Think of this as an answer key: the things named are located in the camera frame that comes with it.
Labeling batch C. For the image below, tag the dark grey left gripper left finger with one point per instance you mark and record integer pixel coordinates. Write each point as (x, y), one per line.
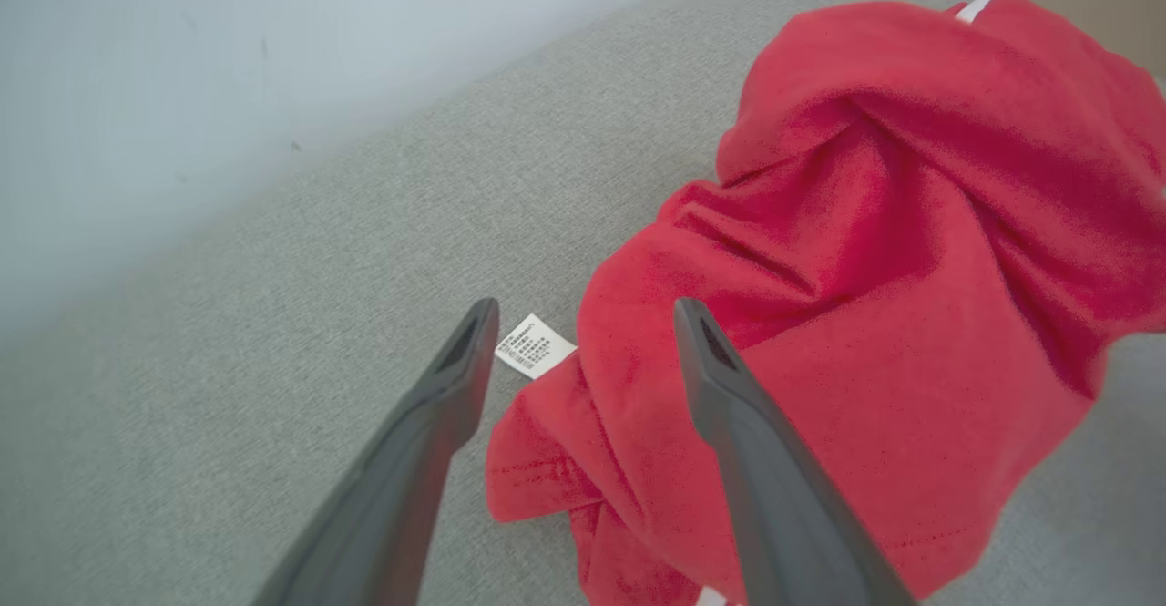
(392, 497)

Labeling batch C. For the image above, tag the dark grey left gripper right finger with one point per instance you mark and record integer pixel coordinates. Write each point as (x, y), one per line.
(783, 515)

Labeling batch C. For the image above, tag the red jersey white sleeves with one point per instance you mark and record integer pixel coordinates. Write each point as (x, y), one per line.
(865, 269)

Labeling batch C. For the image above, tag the grey fabric sofa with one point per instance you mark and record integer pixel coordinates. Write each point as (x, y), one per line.
(228, 314)

